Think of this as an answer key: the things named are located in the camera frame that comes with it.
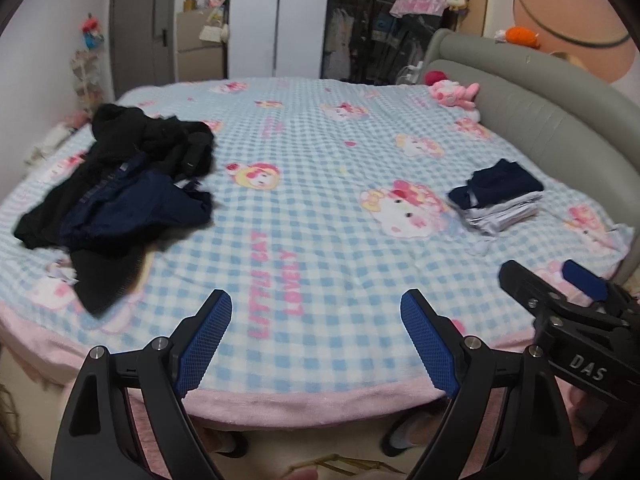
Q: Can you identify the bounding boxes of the pink plush toy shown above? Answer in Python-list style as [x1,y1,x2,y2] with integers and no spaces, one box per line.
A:
[431,79,481,110]

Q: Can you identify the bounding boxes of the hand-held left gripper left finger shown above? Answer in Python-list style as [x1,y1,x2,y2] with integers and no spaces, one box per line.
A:
[52,289,234,480]

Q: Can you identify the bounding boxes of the folded navy garment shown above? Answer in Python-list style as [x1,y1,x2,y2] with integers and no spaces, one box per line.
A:
[447,159,545,211]

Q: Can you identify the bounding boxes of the white bag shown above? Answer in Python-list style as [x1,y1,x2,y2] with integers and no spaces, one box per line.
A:
[199,22,231,43]

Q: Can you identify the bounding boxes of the orange plush toy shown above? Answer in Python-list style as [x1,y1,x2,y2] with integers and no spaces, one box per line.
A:
[495,26,542,50]

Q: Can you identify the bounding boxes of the folded grey white garment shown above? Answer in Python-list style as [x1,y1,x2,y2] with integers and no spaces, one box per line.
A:
[462,192,541,237]

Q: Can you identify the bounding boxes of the red blue plush toy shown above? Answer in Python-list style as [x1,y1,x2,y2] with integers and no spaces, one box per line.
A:
[80,12,107,51]

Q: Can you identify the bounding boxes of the white wardrobe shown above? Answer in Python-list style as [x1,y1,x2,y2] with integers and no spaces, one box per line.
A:
[227,0,331,81]

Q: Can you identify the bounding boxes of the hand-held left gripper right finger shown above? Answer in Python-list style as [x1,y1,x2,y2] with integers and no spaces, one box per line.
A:
[400,288,593,480]

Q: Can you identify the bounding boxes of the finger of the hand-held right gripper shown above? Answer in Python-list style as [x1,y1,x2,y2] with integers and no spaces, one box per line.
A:
[498,259,608,322]
[561,259,640,313]

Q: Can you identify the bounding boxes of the grey padded headboard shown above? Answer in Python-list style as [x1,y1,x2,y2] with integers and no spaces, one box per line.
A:
[422,29,640,291]

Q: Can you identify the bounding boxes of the white bedside object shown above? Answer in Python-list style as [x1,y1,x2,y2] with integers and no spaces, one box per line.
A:
[397,60,426,87]

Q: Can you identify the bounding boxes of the black glass wardrobe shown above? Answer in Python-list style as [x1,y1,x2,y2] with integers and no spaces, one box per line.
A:
[320,0,453,86]

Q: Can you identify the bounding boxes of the black jacket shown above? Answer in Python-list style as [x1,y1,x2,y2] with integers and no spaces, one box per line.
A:
[90,102,217,181]

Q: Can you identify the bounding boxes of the navy striped pants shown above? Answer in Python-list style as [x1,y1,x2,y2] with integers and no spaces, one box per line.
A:
[59,152,213,253]

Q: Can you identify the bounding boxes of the dark slipper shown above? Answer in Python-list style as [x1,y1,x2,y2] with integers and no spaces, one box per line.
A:
[381,407,438,457]
[212,429,249,462]

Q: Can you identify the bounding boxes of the red plush ball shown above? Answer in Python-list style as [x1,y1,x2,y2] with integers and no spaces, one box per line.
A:
[425,59,463,86]

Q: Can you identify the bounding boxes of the round wall decoration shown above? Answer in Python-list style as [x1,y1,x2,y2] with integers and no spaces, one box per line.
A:
[512,0,640,86]

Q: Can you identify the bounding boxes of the checked cartoon blanket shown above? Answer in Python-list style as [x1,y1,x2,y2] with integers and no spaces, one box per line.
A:
[0,77,636,428]

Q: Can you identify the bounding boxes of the grey door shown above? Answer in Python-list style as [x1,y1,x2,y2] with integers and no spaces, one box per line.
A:
[109,0,180,101]

